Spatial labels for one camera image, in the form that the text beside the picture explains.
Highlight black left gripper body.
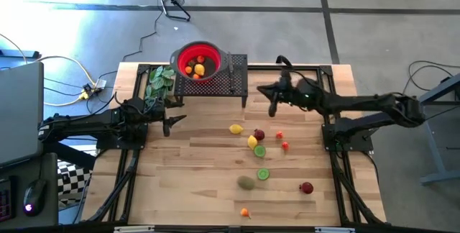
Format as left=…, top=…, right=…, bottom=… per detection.
left=145, top=99, right=167, bottom=135

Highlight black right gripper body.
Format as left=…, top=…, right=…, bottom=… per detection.
left=279, top=80, right=306, bottom=111

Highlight green potted plant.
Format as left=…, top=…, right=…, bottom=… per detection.
left=144, top=65, right=176, bottom=106

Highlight black perforated metal shelf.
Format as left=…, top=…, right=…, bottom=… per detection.
left=173, top=53, right=249, bottom=109

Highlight red collapsible colander bowl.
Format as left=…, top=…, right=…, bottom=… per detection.
left=169, top=40, right=231, bottom=83

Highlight whole brown kiwi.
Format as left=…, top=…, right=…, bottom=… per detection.
left=236, top=175, right=256, bottom=191

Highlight white strip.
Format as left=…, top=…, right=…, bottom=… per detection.
left=315, top=227, right=357, bottom=233
left=114, top=225, right=155, bottom=233

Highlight black white checkered mat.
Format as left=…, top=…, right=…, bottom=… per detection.
left=57, top=159, right=93, bottom=211

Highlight dark desk surface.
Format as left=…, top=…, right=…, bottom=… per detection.
left=0, top=152, right=60, bottom=231

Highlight grey laptop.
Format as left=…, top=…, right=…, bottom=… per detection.
left=0, top=61, right=45, bottom=168

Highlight black computer mouse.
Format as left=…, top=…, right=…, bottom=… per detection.
left=22, top=178, right=47, bottom=217

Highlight black desk foot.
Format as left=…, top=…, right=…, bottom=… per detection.
left=0, top=49, right=40, bottom=60

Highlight black backlit keyboard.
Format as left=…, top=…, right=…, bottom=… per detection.
left=0, top=176, right=16, bottom=224

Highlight black cable loop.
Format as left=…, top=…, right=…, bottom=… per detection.
left=275, top=55, right=294, bottom=69

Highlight black aluminium table frame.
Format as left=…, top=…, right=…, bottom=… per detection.
left=81, top=63, right=387, bottom=227

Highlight dark-handled knife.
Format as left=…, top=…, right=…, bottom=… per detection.
left=227, top=50, right=236, bottom=93

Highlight black fan power cable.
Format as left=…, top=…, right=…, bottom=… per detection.
left=96, top=0, right=163, bottom=81

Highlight yellow floor cable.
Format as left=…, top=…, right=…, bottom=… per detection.
left=34, top=55, right=100, bottom=107

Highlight black floor cable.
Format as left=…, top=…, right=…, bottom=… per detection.
left=399, top=60, right=460, bottom=114

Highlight white floor cable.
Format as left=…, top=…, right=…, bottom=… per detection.
left=0, top=33, right=29, bottom=65

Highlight grey desk frame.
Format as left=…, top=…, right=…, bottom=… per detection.
left=397, top=71, right=460, bottom=186

